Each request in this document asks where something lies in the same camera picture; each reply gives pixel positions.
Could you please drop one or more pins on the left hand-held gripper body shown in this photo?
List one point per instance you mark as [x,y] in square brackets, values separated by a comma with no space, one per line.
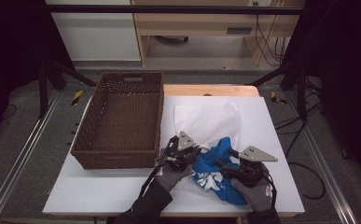
[181,149]

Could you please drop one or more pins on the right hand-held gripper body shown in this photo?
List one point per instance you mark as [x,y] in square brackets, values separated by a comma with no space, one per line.
[251,169]

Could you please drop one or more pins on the blue patterned garment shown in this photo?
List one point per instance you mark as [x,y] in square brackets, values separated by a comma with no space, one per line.
[211,163]

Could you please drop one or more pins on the brown wicker basket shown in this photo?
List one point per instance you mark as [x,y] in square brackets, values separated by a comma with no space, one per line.
[122,118]

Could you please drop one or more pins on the person's right hand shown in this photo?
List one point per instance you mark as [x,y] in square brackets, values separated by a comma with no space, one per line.
[256,196]

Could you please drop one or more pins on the person's left hand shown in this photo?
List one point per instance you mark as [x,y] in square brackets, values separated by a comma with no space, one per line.
[172,177]

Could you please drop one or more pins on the yellow black floor tape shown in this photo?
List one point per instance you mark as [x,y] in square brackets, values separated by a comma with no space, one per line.
[77,97]
[276,98]

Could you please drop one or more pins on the light wooden desk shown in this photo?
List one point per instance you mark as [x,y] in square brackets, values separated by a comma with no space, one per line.
[197,23]

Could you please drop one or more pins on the black curtain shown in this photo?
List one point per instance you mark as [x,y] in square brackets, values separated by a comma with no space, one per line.
[10,56]
[346,77]

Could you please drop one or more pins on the white cabinet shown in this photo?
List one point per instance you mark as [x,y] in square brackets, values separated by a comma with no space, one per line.
[97,37]

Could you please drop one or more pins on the metal floor rail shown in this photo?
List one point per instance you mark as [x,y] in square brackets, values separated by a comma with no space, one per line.
[324,168]
[19,158]

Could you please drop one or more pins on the black frame stand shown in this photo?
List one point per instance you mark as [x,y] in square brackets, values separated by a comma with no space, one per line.
[301,90]
[43,90]

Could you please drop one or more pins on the black horizontal frame bar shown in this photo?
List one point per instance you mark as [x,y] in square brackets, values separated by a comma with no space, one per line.
[169,9]

